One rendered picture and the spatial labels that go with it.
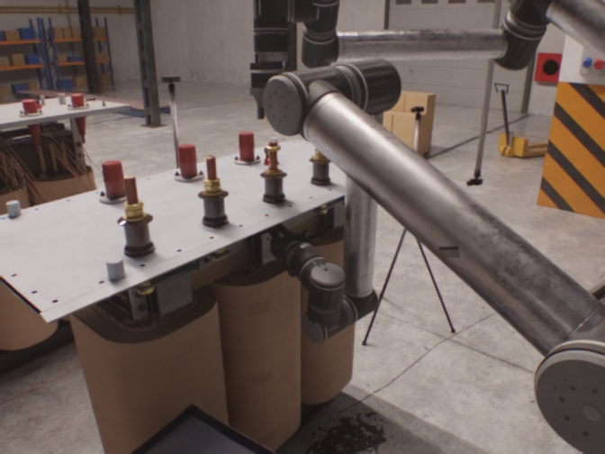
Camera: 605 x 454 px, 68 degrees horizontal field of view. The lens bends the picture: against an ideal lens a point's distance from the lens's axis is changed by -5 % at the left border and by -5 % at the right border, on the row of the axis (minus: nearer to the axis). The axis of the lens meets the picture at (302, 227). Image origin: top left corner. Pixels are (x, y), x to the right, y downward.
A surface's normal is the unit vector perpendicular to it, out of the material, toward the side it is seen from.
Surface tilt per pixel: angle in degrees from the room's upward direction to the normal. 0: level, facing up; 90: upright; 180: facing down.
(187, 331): 90
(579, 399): 95
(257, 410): 90
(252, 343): 90
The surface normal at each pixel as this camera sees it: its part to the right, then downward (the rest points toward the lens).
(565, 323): -0.51, -0.15
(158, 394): 0.43, 0.34
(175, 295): 0.77, 0.24
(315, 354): 0.05, 0.38
